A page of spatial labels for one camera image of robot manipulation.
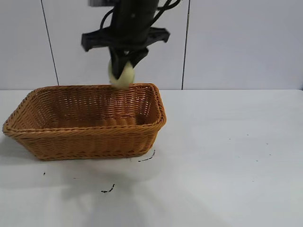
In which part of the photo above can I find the brown woven wicker basket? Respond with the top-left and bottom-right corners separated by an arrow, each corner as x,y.
2,82 -> 168,162

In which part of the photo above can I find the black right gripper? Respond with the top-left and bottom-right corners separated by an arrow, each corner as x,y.
81,0 -> 171,79

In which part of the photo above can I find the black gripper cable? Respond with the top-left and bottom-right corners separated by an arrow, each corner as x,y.
100,8 -> 116,30
152,0 -> 182,21

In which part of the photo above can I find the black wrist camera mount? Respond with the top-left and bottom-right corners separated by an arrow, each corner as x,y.
88,0 -> 112,7

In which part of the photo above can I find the pale yellow egg yolk pastry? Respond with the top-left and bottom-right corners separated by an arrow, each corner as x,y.
107,59 -> 136,90

